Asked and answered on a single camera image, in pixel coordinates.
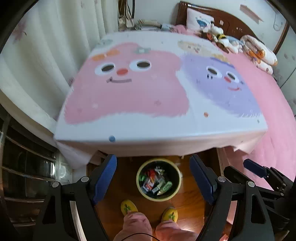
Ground pink strawberry carton box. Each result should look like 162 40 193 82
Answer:
142 177 159 192

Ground hanging cream bags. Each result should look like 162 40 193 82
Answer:
118 0 135 31

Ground right yellow slipper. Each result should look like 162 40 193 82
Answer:
162 207 178 223

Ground round black trash bin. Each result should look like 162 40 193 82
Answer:
136 158 182 202

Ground pink pyjama leg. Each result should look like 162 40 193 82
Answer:
113 212 152 240
155 220 198 241

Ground wooden headboard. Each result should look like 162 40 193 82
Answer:
175 1 290 54

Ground dark metal shelf rack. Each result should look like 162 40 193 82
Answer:
1 108 57 240

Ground plush toy pile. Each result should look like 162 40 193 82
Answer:
199 23 243 54

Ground right pink pyjama leg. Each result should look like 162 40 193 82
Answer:
155 220 198 241

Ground green paper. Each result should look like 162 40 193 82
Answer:
138 174 147 183

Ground cartoon printed table cloth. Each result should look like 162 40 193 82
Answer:
54 31 268 169

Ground white cartoon pillow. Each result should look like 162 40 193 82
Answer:
186 8 214 32

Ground left pink pyjama leg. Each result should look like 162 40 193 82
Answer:
113 212 152 240

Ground white curtain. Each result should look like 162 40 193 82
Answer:
1 1 118 133

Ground light green snack packet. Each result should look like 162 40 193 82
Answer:
157 181 173 196

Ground stack of books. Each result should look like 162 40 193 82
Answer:
134 19 162 31

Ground folded floral quilt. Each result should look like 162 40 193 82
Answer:
240 35 278 75

